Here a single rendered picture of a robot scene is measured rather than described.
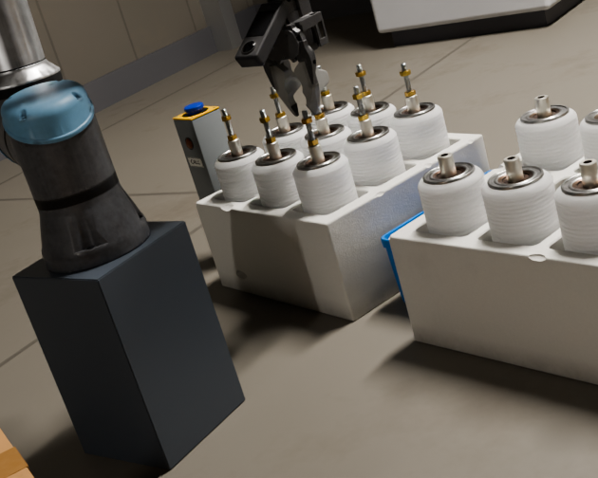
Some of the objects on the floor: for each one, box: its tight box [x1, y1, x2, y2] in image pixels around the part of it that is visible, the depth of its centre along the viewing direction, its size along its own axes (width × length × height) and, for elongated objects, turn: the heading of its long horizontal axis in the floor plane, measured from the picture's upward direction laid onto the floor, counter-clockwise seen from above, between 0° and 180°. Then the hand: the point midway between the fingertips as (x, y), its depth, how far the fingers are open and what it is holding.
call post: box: [174, 108, 230, 200], centre depth 204 cm, size 7×7×31 cm
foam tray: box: [389, 153, 598, 390], centre depth 147 cm, size 39×39×18 cm
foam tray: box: [196, 133, 490, 321], centre depth 188 cm, size 39×39×18 cm
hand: (301, 108), depth 163 cm, fingers open, 3 cm apart
